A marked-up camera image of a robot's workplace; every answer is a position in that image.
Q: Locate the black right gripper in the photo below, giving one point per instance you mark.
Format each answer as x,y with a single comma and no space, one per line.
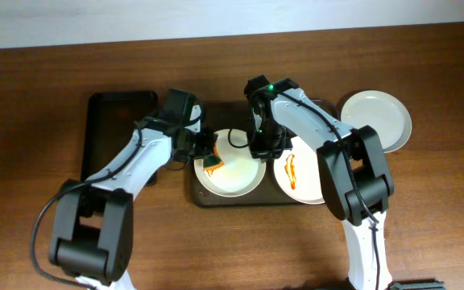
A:
267,149

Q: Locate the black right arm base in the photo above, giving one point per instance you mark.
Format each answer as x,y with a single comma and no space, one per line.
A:
435,285

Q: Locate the white plate top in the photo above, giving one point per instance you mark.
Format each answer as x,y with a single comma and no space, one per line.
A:
239,174

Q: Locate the large brown tray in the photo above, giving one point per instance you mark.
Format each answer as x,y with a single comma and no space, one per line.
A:
221,115

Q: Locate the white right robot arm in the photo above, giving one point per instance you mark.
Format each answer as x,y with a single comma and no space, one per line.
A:
354,176

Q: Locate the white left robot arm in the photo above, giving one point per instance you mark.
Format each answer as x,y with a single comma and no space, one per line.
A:
92,235

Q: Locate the small black tray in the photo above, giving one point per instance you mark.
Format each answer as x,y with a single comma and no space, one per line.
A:
110,123

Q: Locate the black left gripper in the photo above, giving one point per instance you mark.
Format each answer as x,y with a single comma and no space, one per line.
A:
205,144

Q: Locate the orange green sponge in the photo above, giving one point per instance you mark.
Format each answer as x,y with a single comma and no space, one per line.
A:
212,161

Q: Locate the white plate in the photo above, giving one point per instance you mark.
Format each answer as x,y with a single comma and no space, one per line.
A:
297,173
381,111
239,174

